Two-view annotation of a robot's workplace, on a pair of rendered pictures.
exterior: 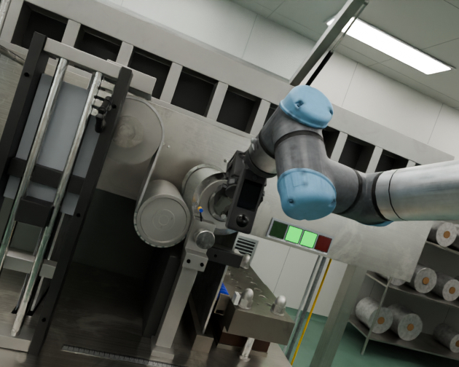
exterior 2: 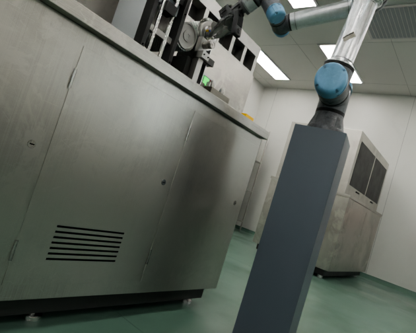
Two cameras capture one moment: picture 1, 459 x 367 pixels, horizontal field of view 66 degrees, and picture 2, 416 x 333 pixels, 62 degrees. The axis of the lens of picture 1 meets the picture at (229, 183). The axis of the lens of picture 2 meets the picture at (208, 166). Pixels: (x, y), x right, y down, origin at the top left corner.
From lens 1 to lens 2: 1.29 m
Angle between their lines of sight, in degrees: 36
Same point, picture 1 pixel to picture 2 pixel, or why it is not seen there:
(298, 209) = (276, 16)
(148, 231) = (181, 40)
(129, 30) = not seen: outside the picture
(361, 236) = (225, 84)
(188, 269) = (200, 60)
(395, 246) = (238, 92)
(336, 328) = not seen: hidden behind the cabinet
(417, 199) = (304, 18)
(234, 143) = not seen: hidden behind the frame
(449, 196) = (313, 16)
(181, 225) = (192, 41)
